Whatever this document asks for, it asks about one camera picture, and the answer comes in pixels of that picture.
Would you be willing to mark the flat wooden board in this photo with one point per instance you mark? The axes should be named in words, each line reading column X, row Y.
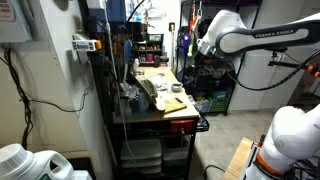
column 175, row 106

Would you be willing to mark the camera clamp with orange knobs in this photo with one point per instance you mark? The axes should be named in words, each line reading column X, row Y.
column 283, row 61

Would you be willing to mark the white storage bins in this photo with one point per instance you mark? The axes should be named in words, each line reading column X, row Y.
column 141, row 153

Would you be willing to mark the large white detergent jug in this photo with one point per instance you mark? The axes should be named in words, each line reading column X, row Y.
column 30, row 166

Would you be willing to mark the white wall box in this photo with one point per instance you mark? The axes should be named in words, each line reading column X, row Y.
column 13, row 20

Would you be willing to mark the small dark desktop shelf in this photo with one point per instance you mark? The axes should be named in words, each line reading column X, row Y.
column 150, row 50

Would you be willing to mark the wooden top workbench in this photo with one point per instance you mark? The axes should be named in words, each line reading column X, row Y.
column 176, row 115

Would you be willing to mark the clear plastic bags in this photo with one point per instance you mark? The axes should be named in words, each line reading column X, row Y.
column 160, row 81

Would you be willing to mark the black marker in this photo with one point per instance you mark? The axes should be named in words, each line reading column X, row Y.
column 179, row 100

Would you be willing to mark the red drawer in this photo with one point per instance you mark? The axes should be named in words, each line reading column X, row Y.
column 181, row 126

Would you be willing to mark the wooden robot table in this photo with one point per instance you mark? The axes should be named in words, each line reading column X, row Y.
column 238, row 160

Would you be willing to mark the green plastic crate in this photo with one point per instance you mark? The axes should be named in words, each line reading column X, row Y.
column 219, row 105

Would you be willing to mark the black metal shelf rack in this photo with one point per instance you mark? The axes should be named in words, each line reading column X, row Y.
column 233, row 66

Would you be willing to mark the blue round object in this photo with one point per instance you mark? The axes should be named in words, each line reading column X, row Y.
column 128, row 51

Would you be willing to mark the white and orange device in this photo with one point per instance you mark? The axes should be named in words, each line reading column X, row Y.
column 85, row 45

